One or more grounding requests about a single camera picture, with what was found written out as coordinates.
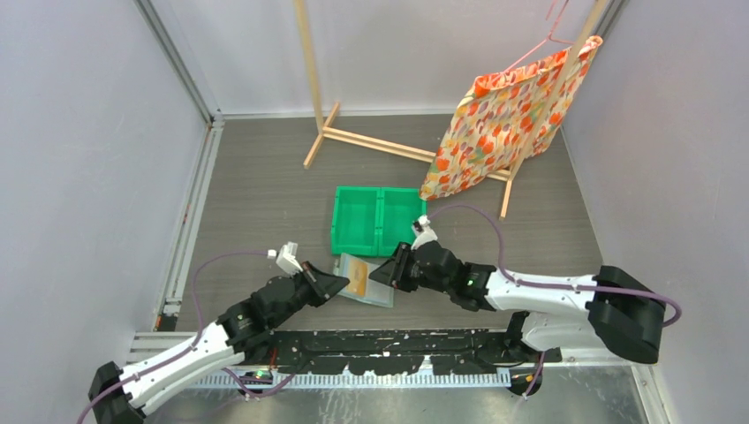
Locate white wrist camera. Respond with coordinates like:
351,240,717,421
411,215,438,250
276,241,303,276

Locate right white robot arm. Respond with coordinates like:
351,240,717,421
369,241,666,365

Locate sage green card holder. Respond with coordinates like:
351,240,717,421
334,254,394,308

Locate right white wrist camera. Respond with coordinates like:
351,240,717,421
411,215,438,250

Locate floral orange fabric bag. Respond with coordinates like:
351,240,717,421
419,35,603,201

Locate aluminium corner frame post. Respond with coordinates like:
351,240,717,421
134,0,223,124

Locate aluminium rail with slots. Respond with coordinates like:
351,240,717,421
184,367,511,390

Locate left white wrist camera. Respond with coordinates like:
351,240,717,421
276,241,303,276

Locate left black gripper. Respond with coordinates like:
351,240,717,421
269,261,348,329

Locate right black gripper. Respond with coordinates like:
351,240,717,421
370,241,453,295

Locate green plastic double bin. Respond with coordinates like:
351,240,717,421
330,185,427,257

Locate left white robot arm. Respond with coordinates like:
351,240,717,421
79,261,350,423

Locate pink wire hanger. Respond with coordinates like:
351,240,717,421
503,0,573,72

